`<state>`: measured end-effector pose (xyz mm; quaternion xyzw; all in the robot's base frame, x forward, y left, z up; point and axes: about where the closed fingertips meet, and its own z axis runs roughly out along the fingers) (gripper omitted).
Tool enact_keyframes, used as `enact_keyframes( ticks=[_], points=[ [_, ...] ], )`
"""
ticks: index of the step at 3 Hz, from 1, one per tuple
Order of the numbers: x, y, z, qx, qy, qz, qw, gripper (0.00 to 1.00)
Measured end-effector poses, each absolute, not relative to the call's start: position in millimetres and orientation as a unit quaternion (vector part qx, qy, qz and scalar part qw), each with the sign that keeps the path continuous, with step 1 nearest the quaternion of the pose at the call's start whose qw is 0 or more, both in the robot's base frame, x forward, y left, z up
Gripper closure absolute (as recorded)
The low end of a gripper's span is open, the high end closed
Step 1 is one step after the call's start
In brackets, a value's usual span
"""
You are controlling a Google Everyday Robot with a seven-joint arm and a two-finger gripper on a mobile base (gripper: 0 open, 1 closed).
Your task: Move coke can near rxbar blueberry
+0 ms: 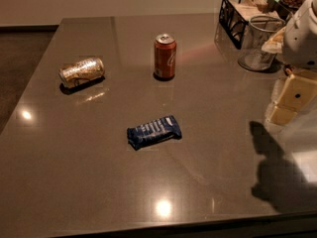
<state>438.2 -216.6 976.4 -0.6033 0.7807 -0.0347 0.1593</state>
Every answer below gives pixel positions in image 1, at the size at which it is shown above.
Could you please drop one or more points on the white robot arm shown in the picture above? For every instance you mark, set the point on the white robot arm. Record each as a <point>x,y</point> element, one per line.
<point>297,44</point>

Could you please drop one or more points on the silver gold can lying sideways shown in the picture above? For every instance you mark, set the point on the silver gold can lying sideways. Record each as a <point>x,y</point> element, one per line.
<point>81,72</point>

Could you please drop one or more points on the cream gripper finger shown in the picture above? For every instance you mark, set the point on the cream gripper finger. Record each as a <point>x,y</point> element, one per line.
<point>291,95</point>

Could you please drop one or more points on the clear glass jar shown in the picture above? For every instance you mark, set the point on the clear glass jar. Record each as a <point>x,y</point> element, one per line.
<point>261,27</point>

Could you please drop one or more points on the black wire basket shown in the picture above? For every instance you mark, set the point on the black wire basket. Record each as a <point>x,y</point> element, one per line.
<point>234,17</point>

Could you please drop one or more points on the blue rxbar blueberry bar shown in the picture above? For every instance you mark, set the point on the blue rxbar blueberry bar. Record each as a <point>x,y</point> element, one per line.
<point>154,132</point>

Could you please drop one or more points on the red coke can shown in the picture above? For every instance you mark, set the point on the red coke can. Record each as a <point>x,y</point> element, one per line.
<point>165,54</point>

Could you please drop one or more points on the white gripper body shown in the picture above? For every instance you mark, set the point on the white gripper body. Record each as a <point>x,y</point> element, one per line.
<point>301,44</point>

